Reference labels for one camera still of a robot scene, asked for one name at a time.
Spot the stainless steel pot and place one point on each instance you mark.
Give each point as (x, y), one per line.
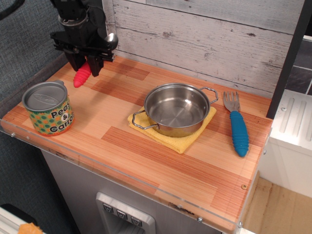
(175, 109)

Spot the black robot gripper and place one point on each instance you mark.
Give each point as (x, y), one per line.
(80, 39)

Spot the grey appliance control panel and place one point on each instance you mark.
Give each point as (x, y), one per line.
(121, 218)

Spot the white toy sink unit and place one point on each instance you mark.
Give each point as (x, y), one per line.
(287, 156)

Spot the orange object at corner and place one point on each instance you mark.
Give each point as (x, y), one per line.
(29, 228)

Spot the red handled metal spoon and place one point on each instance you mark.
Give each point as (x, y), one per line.
(84, 71)

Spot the peas and carrots can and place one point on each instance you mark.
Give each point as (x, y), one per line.
(48, 107)

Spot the blue handled metal fork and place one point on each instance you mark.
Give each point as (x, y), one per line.
(240, 135)

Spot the dark grey right post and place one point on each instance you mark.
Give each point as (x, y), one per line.
(299, 32)

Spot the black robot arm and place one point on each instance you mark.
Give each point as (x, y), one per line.
(72, 10)

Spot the yellow folded cloth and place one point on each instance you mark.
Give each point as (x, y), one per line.
(178, 144)

